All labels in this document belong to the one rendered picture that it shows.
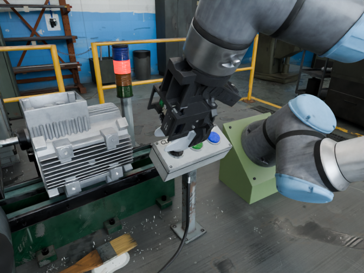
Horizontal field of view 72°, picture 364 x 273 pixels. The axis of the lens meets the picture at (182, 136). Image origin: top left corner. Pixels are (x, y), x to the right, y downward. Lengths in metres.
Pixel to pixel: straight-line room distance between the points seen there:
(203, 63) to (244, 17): 0.07
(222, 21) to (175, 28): 5.62
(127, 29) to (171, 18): 0.99
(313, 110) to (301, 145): 0.10
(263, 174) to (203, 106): 0.47
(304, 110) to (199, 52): 0.40
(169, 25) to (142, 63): 0.98
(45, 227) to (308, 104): 0.68
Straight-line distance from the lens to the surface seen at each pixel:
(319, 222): 0.82
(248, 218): 0.76
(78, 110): 0.59
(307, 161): 0.60
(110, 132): 0.59
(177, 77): 0.32
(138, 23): 6.05
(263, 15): 0.28
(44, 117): 0.58
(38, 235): 0.69
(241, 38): 0.29
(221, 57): 0.30
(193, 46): 0.31
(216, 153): 0.55
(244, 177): 0.78
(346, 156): 0.58
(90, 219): 0.71
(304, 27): 0.30
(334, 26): 0.31
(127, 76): 0.97
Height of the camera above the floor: 1.31
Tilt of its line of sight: 26 degrees down
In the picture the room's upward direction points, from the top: straight up
